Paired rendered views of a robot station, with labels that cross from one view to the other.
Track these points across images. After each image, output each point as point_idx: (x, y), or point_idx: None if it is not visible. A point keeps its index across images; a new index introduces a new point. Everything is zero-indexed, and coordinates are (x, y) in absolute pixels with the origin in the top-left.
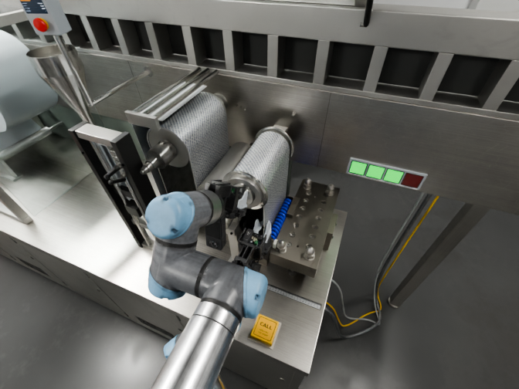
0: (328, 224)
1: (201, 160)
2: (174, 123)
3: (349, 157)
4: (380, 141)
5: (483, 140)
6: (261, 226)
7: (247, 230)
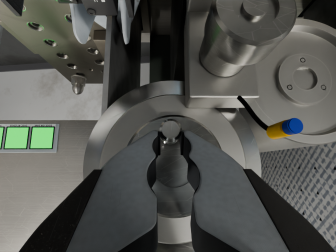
0: (22, 38)
1: (334, 189)
2: None
3: (58, 152)
4: (20, 189)
5: None
6: (118, 9)
7: (114, 6)
